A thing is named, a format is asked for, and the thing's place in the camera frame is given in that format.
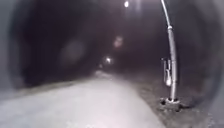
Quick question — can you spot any grey lamp post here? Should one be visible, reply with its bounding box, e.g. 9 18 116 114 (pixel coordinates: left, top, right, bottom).
159 0 183 105

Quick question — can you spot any grey paved path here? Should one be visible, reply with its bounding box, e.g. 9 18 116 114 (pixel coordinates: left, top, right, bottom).
0 70 168 128

